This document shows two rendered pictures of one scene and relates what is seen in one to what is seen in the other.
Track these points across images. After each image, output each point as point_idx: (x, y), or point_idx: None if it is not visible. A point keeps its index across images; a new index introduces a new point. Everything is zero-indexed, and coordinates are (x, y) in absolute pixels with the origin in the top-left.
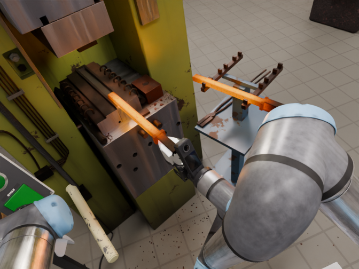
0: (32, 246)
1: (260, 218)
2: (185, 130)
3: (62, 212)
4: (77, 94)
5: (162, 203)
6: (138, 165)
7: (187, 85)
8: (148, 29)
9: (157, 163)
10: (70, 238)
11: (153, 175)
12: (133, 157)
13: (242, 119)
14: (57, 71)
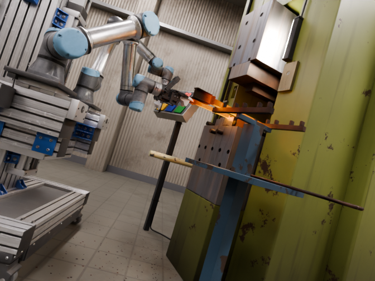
0: (149, 51)
1: None
2: (258, 228)
3: (157, 60)
4: None
5: (183, 228)
6: (201, 158)
7: (286, 169)
8: (282, 97)
9: (204, 174)
10: (159, 106)
11: (198, 182)
12: (203, 149)
13: (232, 168)
14: None
